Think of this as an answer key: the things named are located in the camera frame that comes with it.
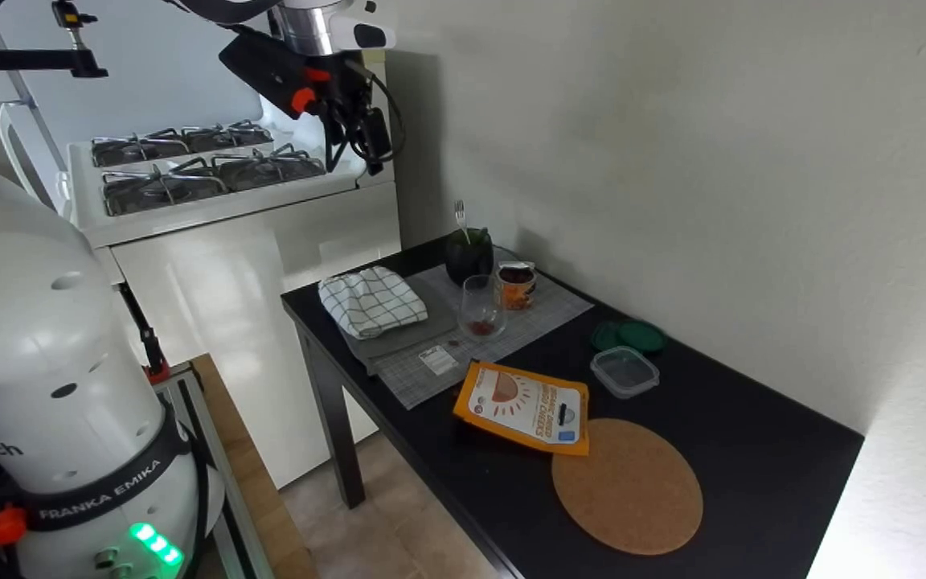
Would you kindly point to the orange tin can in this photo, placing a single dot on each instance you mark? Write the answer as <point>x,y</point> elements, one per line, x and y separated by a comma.
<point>516,291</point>

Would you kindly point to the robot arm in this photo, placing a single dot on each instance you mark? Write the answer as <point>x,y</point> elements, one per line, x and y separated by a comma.
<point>37,338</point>

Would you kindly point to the grey felt pad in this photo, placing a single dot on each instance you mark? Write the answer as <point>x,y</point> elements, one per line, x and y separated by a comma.
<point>407,338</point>

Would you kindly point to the grey woven placemat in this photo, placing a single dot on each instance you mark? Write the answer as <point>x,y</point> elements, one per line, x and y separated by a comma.
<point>543,310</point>

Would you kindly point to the clear plastic lunchbox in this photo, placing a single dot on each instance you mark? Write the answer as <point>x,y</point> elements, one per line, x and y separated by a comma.
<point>624,372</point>

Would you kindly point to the clear drinking glass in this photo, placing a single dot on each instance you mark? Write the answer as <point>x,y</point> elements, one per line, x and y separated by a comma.
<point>481,310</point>

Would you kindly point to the green round lid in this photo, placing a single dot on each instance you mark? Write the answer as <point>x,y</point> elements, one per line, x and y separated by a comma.
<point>641,336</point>

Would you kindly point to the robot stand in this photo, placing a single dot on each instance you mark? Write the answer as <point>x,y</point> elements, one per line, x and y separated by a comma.
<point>246,474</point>

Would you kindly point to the orange snack pouch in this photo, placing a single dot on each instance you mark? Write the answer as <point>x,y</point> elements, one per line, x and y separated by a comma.
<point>523,406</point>

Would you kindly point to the dark mug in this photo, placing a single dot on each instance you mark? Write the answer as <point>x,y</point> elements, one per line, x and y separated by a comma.
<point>468,259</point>

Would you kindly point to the white gas stove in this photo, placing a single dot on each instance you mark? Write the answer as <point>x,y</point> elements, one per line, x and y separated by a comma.
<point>214,265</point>

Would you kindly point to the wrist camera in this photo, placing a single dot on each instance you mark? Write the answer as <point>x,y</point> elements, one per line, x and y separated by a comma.
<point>262,71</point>

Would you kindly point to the silver fork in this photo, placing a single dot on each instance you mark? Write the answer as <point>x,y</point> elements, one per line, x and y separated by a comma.
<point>461,217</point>

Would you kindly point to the round cork mat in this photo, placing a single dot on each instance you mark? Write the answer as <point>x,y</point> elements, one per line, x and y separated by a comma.
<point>628,486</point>

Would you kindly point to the small white tag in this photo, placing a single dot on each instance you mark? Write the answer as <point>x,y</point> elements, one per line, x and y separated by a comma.
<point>438,360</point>

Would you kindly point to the white oven door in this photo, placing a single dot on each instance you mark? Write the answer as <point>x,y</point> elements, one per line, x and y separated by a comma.
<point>222,322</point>

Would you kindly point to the black and red clamp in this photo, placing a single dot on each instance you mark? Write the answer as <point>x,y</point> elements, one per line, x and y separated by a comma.
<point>151,346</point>

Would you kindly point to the stove burner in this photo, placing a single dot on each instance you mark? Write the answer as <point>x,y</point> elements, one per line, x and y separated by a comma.
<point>159,191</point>
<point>226,136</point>
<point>270,169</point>
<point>137,149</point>

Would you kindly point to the white checked cloth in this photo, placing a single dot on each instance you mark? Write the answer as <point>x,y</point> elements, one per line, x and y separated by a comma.
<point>370,301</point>

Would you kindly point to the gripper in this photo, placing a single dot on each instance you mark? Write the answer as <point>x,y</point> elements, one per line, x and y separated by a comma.
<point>344,84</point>

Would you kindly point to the camera on mount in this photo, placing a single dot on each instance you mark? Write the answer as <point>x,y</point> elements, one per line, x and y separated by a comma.
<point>29,59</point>

